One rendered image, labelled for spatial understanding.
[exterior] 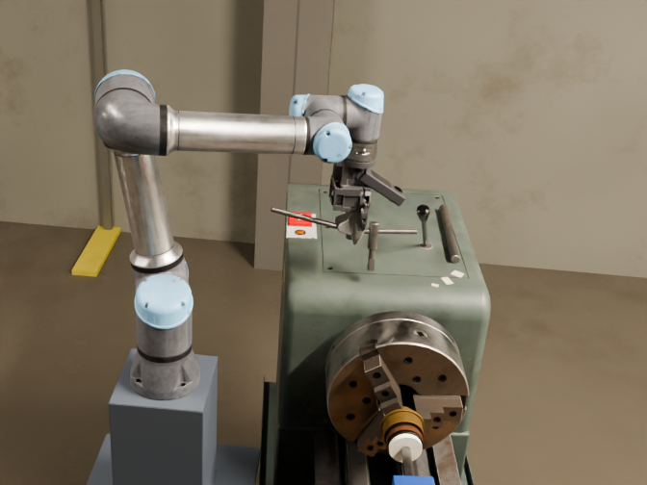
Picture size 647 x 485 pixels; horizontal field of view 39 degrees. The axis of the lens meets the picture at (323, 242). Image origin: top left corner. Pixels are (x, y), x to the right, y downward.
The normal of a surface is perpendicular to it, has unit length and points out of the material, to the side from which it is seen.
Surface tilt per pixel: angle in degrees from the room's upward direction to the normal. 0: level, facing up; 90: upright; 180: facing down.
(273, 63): 90
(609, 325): 0
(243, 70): 90
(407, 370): 90
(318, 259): 0
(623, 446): 0
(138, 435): 90
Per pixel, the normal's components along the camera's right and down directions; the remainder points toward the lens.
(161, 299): 0.09, -0.81
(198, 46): -0.06, 0.48
